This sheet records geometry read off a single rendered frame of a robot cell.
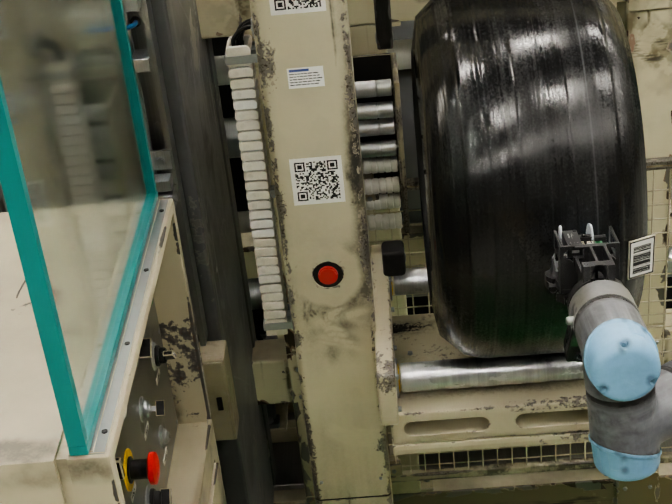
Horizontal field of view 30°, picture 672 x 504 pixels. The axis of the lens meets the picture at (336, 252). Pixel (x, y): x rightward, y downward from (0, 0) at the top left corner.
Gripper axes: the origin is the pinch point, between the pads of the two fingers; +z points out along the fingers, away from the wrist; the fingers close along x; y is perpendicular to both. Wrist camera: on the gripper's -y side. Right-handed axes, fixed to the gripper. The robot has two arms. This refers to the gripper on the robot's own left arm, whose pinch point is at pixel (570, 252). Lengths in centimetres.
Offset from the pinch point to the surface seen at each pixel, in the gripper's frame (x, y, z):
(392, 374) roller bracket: 24.3, -23.3, 12.3
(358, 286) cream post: 28.5, -13.3, 22.3
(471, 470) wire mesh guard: 9, -80, 70
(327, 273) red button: 32.9, -10.4, 21.5
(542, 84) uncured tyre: 2.1, 20.3, 8.9
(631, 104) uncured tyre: -9.5, 16.6, 9.0
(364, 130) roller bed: 26, -2, 62
